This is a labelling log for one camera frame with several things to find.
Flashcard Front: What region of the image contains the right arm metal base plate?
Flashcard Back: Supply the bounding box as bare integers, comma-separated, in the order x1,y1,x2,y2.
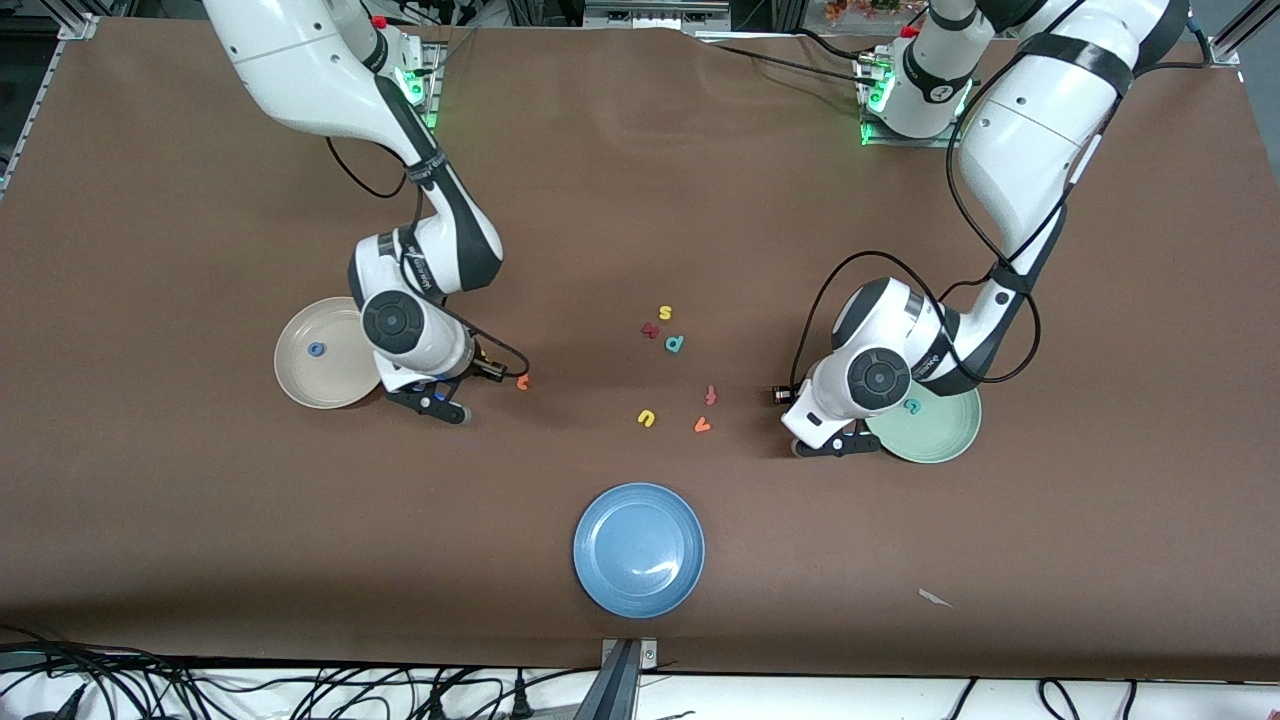
400,40,446,133

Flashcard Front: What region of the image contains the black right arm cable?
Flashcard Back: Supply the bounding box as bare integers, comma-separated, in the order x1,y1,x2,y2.
325,135,531,383

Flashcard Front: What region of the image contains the beige brown plate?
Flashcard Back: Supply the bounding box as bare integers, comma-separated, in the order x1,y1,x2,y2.
273,296,386,410

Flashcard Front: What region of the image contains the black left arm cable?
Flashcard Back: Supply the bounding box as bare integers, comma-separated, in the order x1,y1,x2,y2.
793,0,1196,389

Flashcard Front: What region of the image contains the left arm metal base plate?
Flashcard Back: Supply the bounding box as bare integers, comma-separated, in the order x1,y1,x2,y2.
858,50,963,149

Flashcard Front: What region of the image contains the silver metal bracket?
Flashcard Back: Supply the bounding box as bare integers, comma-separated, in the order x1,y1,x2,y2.
600,637,659,671

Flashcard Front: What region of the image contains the aluminium table edge rail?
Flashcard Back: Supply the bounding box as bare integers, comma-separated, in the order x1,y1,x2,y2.
0,12,99,196
1205,0,1280,161

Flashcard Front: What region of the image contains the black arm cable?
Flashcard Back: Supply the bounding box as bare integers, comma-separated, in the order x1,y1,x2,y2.
793,0,1196,389
325,135,531,383

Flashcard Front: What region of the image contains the blue plate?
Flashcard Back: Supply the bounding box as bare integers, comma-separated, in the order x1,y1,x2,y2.
573,482,706,619

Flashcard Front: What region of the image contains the brown table cover sheet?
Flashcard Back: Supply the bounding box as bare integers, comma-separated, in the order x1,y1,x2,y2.
0,15,1280,683

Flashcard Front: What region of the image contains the black base cable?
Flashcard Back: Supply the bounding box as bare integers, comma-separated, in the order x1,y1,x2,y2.
712,42,866,81
795,28,881,61

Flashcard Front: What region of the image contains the dark camera pole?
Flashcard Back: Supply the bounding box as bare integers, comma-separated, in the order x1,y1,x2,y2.
573,640,641,720

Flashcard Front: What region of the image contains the light green plate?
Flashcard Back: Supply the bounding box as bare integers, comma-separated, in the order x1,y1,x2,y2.
865,385,983,465

